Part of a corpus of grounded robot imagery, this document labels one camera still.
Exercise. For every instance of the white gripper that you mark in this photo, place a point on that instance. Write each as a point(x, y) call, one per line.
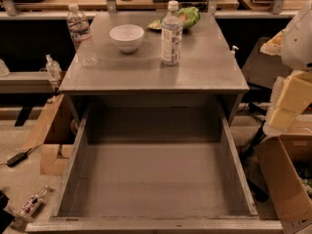
point(298, 44)

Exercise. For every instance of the clear bottle with white label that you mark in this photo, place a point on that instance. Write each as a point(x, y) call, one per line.
point(171, 36)

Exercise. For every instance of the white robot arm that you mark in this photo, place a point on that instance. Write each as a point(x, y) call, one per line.
point(294, 43)

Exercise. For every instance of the white pump dispenser top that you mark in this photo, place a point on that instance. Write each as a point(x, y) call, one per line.
point(234, 50)

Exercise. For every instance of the open grey top drawer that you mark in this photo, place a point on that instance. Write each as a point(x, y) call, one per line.
point(170, 170)

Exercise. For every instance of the clear bottle with red label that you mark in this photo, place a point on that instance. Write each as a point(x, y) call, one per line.
point(81, 35)

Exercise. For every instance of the small pump bottle on left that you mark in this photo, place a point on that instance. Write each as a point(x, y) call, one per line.
point(53, 68)

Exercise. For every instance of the empty bottle on floor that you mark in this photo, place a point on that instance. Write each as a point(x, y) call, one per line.
point(24, 215)

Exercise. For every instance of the black folding chair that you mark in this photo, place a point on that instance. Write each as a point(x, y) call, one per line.
point(261, 71)

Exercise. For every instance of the cardboard box on right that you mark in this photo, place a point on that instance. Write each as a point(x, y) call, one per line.
point(276, 156)

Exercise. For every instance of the cardboard box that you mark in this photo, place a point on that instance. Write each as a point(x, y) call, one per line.
point(276, 156)
point(52, 135)

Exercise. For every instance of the green chip bag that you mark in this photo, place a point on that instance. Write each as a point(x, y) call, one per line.
point(190, 16)

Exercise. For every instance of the grey cabinet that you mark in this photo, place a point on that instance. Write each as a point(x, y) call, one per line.
point(206, 64)

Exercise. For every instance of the white ceramic bowl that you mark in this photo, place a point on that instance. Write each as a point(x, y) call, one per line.
point(127, 37)

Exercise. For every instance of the cardboard box on left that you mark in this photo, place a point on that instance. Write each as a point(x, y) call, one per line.
point(52, 135)

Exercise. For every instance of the black power adapter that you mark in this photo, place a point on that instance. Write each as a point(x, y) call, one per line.
point(21, 156)

